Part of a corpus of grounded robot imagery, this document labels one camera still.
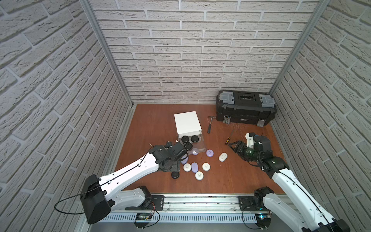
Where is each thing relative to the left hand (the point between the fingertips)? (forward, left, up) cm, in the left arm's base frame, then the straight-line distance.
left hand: (172, 164), depth 76 cm
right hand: (+8, -33, +5) cm, 35 cm away
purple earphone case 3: (+7, -12, -1) cm, 14 cm away
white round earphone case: (+2, -8, -9) cm, 12 cm away
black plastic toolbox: (+37, -46, +7) cm, 60 cm away
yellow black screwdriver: (+20, -36, -9) cm, 43 cm away
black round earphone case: (+16, -7, +1) cm, 17 cm away
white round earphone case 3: (-3, -15, -9) cm, 18 cm away
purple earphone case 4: (+11, -22, -9) cm, 26 cm away
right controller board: (-24, -46, -10) cm, 53 cm away
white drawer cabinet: (+28, -8, 0) cm, 29 cm away
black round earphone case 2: (-3, -1, -9) cm, 9 cm away
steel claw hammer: (+41, -27, -9) cm, 50 cm away
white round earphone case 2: (+2, -20, -9) cm, 22 cm away
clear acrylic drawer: (+15, -16, -9) cm, 24 cm away
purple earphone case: (+5, -6, -8) cm, 12 cm away
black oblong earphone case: (+11, -9, +1) cm, 14 cm away
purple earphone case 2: (+2, -13, -10) cm, 16 cm away
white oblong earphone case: (+8, -30, -8) cm, 32 cm away
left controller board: (-22, +15, -14) cm, 30 cm away
